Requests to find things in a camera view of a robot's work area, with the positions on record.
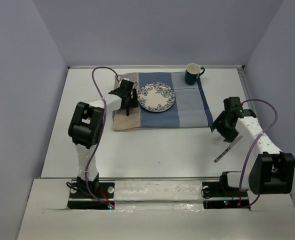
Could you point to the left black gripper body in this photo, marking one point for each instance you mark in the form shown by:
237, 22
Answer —
129, 105

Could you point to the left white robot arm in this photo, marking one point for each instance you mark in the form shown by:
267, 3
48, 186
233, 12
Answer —
87, 126

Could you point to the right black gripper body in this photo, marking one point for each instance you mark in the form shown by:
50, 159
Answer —
227, 131

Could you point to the green white ceramic mug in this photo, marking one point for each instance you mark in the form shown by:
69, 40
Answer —
192, 73

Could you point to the blue beige checked cloth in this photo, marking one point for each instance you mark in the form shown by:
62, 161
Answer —
190, 109

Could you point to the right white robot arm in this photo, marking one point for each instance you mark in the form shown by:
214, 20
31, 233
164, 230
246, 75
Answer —
266, 170

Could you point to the silver table knife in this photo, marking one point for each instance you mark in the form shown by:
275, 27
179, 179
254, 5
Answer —
231, 145

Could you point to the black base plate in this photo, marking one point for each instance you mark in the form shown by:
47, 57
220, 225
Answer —
80, 199
217, 197

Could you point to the blue floral ceramic plate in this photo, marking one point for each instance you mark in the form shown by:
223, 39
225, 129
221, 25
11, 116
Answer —
156, 97

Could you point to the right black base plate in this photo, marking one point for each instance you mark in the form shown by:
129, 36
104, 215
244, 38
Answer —
217, 197

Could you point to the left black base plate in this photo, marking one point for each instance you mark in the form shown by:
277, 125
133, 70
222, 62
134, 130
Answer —
80, 199

